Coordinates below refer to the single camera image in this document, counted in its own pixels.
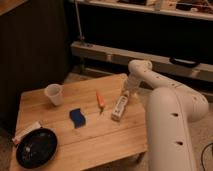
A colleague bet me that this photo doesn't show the orange toy carrot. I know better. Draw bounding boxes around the orange toy carrot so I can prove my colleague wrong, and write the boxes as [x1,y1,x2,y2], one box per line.
[96,91,105,114]

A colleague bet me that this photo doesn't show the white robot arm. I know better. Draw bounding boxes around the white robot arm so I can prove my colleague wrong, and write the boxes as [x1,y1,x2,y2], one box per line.
[124,60,209,171]

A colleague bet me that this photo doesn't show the white labelled plastic bottle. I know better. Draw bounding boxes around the white labelled plastic bottle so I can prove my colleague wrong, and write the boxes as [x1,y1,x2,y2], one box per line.
[111,91,130,121]

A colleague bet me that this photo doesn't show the translucent plastic cup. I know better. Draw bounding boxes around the translucent plastic cup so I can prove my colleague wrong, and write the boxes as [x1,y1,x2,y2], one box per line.
[44,84,63,106]

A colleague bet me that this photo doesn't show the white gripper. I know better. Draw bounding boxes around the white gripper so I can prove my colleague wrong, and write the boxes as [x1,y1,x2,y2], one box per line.
[123,74,141,98]

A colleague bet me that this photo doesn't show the black round pan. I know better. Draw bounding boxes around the black round pan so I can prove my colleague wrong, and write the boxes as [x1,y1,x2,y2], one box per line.
[16,128,58,169]

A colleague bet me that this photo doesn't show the black handle on shelf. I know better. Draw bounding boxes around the black handle on shelf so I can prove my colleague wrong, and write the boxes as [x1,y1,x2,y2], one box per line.
[169,57,200,68]

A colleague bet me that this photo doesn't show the wooden low table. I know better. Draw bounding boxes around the wooden low table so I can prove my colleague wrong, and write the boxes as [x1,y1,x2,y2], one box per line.
[10,74,147,171]

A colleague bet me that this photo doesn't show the black cable on floor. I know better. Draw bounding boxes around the black cable on floor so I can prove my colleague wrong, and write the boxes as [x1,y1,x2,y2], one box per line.
[200,141,213,171]

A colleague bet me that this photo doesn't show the grey metal shelf rack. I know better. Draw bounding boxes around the grey metal shelf rack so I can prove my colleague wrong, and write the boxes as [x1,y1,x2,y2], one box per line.
[68,0,213,101]

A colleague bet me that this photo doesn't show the blue sponge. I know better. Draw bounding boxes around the blue sponge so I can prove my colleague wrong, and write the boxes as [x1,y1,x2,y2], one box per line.
[69,108,86,128]

